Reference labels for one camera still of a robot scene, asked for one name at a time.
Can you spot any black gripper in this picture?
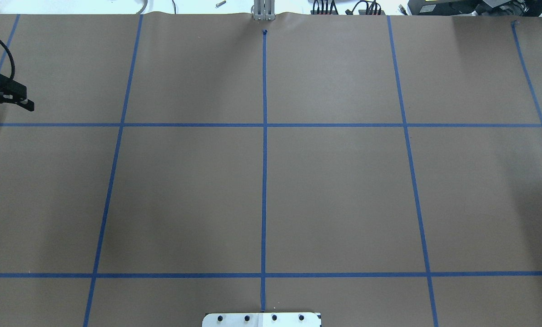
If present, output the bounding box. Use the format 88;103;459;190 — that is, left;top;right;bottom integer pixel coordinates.
0;76;35;112

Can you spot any white pillar with base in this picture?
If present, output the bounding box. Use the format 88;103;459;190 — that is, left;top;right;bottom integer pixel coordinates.
202;312;323;327

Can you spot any small electronics board far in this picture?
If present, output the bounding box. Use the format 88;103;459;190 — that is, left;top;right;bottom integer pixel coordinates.
310;0;339;15

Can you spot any small electronics board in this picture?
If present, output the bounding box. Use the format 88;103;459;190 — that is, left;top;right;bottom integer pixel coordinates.
345;0;385;16
310;0;339;15

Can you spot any small electronics board near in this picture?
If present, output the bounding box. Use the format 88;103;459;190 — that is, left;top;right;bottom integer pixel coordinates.
345;0;385;16

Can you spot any aluminium frame post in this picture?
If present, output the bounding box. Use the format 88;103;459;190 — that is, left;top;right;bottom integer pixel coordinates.
251;0;276;21

